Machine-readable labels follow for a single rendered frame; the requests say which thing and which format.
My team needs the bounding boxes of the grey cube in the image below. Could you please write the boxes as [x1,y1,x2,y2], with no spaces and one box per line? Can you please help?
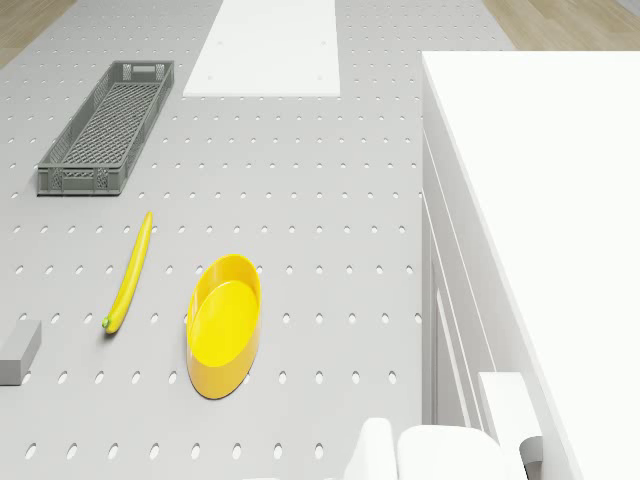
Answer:
[0,319,43,387]

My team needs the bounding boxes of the yellow bowl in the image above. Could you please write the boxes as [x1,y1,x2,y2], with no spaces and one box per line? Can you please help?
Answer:
[186,253,263,400]

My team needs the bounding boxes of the banana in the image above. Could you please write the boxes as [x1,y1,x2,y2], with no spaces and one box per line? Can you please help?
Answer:
[101,211,154,335]

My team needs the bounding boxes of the white board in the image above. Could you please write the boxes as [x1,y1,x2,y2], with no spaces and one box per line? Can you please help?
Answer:
[182,0,342,98]

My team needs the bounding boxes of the dark grey basket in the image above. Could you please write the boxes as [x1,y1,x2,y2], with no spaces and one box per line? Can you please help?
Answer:
[36,59,176,198]

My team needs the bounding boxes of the white cabinet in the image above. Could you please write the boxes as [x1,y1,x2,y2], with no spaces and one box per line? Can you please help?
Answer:
[421,50,640,480]

